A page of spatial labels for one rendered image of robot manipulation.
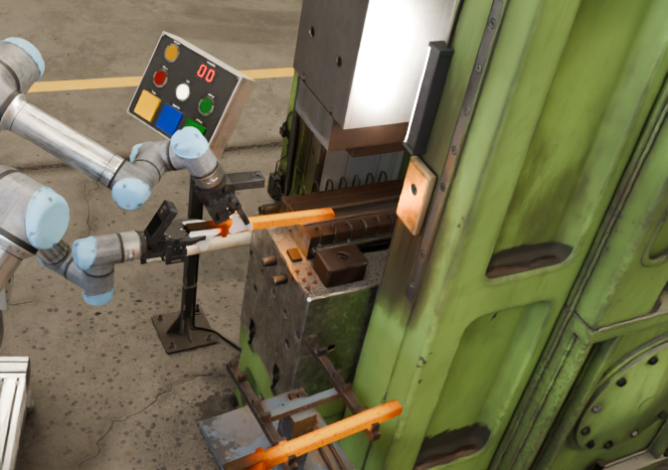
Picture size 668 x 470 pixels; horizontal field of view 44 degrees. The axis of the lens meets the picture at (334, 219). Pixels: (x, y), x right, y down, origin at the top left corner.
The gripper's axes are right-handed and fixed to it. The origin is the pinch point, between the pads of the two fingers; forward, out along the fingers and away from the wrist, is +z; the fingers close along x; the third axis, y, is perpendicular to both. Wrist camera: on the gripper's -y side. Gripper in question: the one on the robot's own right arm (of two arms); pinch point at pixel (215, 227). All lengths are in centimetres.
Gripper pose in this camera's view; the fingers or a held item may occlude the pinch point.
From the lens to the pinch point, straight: 215.6
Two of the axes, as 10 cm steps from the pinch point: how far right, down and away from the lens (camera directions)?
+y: -1.7, 7.8, 5.9
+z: 8.8, -1.4, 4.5
